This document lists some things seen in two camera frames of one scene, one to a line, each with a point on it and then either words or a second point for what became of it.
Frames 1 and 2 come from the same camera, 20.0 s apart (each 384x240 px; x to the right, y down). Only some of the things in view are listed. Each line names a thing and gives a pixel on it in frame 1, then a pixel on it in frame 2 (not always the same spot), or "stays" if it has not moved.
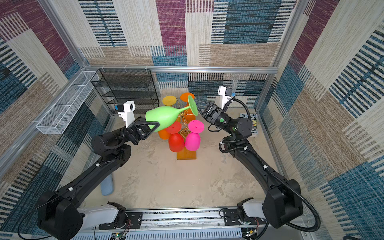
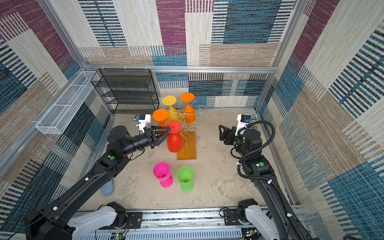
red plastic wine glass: (176, 141) stays
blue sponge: (107, 185) stays
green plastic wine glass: (166, 117) -> (185, 176)
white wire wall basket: (57, 119) stays
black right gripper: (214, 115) -> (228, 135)
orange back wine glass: (188, 115) stays
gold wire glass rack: (185, 154) stays
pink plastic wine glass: (193, 140) -> (162, 172)
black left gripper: (133, 135) -> (152, 136)
